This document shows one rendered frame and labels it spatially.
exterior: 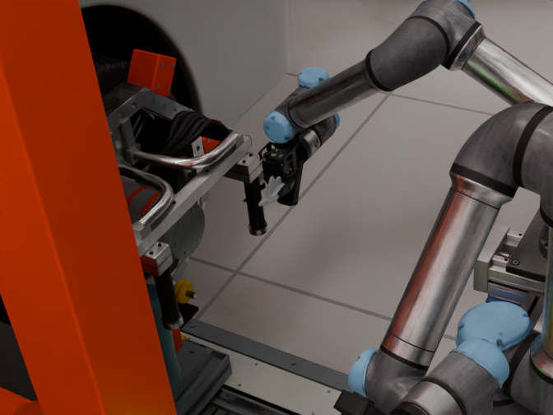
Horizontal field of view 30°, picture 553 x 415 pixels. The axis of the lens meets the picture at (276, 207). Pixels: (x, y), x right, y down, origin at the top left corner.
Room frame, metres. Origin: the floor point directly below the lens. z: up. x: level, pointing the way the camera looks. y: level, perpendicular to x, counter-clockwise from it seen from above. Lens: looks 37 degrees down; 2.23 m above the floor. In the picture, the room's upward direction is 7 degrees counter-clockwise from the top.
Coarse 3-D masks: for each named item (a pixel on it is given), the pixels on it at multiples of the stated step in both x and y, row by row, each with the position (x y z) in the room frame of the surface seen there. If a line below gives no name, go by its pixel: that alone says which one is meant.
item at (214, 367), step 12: (216, 360) 2.08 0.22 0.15; (228, 360) 2.07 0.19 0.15; (204, 372) 2.04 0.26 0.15; (216, 372) 2.02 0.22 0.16; (228, 372) 2.06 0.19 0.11; (192, 384) 2.00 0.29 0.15; (204, 384) 1.97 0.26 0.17; (216, 384) 2.01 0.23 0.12; (180, 396) 1.96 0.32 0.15; (192, 396) 1.93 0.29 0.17; (204, 396) 1.97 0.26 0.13; (180, 408) 1.91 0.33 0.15; (192, 408) 1.92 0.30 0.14
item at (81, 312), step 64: (0, 0) 1.16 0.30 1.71; (64, 0) 1.24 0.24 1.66; (0, 64) 1.14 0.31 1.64; (64, 64) 1.22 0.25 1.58; (0, 128) 1.15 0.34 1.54; (64, 128) 1.19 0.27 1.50; (0, 192) 1.18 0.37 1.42; (64, 192) 1.17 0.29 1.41; (0, 256) 1.20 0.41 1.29; (64, 256) 1.14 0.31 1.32; (128, 256) 1.24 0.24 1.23; (64, 320) 1.15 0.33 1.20; (128, 320) 1.21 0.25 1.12; (64, 384) 1.17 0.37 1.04; (128, 384) 1.19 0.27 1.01
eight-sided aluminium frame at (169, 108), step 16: (112, 96) 1.93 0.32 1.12; (128, 96) 1.92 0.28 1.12; (144, 96) 1.94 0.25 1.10; (160, 96) 1.99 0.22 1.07; (112, 112) 1.86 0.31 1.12; (128, 112) 1.90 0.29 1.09; (160, 112) 1.98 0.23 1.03; (176, 112) 2.02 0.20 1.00; (112, 128) 1.85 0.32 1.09; (192, 144) 2.05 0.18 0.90; (192, 176) 2.06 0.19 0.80; (208, 192) 2.07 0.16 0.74; (176, 272) 1.93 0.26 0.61
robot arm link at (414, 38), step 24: (408, 24) 1.86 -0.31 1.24; (432, 24) 1.85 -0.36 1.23; (384, 48) 1.84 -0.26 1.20; (408, 48) 1.81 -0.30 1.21; (432, 48) 1.81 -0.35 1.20; (360, 72) 1.86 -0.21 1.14; (384, 72) 1.81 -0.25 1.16; (408, 72) 1.80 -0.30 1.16; (288, 96) 2.07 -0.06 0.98; (312, 96) 1.94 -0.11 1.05; (336, 96) 1.89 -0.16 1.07; (360, 96) 1.86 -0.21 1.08; (264, 120) 1.99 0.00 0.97; (288, 120) 1.97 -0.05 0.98; (312, 120) 1.94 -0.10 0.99
